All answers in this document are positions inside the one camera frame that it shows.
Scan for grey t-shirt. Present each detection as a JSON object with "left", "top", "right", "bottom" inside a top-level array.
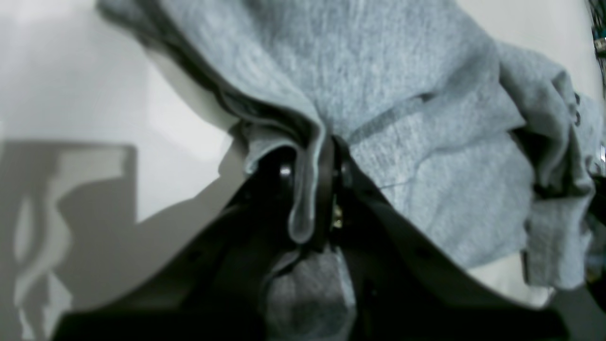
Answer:
[{"left": 98, "top": 0, "right": 602, "bottom": 341}]

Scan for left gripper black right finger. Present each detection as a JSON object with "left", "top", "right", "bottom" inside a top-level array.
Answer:
[{"left": 325, "top": 136, "right": 569, "bottom": 341}]

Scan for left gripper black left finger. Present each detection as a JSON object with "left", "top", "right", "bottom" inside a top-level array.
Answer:
[{"left": 53, "top": 147, "right": 296, "bottom": 341}]

